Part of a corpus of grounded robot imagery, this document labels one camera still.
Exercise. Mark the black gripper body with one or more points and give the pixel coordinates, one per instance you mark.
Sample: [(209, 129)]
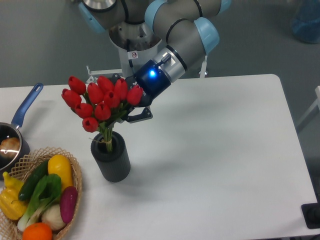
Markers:
[(153, 80)]

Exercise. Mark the red tulip bouquet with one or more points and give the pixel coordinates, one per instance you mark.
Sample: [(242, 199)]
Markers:
[(100, 104)]

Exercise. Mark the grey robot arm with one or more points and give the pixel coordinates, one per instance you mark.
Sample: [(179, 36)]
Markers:
[(101, 15)]

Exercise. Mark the dark grey ribbed vase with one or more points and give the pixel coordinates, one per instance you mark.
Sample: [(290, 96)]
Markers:
[(114, 166)]

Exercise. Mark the purple eggplant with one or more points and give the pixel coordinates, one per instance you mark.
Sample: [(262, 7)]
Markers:
[(68, 202)]

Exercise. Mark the green cucumber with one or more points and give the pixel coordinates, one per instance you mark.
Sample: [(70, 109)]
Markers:
[(31, 182)]

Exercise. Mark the green bok choy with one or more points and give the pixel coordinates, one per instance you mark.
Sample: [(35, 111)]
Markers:
[(47, 191)]

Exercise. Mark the browned food in pan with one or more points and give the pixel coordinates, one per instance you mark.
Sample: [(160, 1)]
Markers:
[(9, 148)]

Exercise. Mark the white garlic bulb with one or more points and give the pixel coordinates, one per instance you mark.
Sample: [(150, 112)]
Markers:
[(52, 217)]

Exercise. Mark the orange fruit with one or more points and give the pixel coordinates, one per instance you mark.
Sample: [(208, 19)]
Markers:
[(37, 231)]

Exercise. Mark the blue translucent container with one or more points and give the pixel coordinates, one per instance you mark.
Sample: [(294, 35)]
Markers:
[(305, 24)]

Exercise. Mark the yellow bell pepper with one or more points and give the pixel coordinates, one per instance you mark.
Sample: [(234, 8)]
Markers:
[(10, 205)]

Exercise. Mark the black device at table edge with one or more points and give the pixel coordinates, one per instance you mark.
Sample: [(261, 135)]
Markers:
[(311, 214)]

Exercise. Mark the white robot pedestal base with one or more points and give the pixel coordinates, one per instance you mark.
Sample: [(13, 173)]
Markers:
[(181, 41)]

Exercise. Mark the blue handled saucepan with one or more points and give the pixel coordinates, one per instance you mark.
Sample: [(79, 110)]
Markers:
[(11, 130)]

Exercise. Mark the white furniture frame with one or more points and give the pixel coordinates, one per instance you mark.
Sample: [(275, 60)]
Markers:
[(310, 113)]

